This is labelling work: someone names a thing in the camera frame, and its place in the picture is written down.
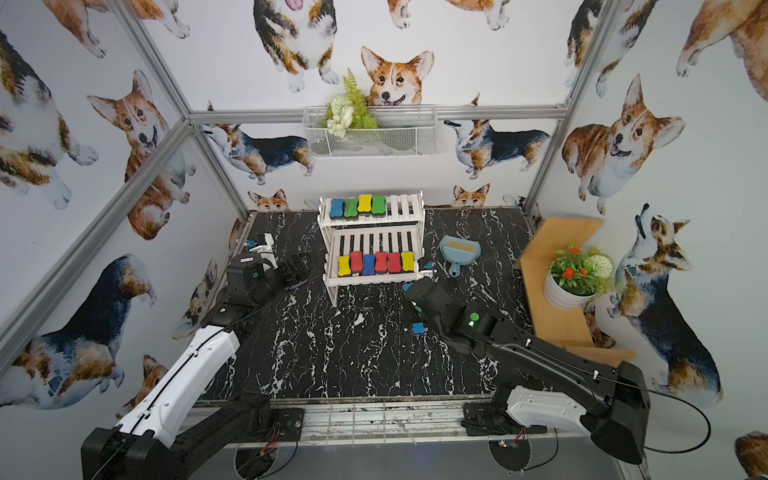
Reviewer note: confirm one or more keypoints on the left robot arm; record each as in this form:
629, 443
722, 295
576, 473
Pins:
149, 442

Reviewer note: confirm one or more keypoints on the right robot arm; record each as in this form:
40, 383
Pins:
610, 405

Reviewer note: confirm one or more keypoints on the light wooden corner shelf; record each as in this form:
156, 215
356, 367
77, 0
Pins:
557, 315

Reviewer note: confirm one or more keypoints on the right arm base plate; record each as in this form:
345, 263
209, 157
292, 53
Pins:
486, 419

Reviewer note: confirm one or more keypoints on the light blue hand brush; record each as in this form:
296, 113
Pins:
461, 252

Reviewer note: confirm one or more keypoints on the white wire mesh basket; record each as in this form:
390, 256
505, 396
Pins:
401, 132

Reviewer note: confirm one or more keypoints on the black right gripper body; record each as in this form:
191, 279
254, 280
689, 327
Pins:
420, 293

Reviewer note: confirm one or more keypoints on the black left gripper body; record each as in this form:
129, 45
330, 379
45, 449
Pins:
288, 267

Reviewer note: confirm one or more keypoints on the yellow eraser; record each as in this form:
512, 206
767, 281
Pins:
344, 266
364, 206
408, 261

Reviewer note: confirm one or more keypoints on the white potted red flower plant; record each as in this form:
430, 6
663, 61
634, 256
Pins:
577, 276

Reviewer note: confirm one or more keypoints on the red eraser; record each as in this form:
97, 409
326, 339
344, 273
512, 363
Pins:
394, 261
356, 261
381, 263

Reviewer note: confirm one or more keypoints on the artificial fern with white flowers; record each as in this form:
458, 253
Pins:
348, 111

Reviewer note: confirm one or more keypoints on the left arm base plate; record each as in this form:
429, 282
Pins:
286, 425

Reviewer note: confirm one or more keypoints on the white wooden slatted shelf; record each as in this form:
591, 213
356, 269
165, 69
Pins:
401, 229

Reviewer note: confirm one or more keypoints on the light blue dustpan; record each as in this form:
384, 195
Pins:
454, 270

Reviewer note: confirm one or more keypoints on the aluminium frame post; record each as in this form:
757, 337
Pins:
608, 21

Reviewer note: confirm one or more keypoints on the green eraser top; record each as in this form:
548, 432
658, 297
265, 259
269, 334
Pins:
379, 205
350, 208

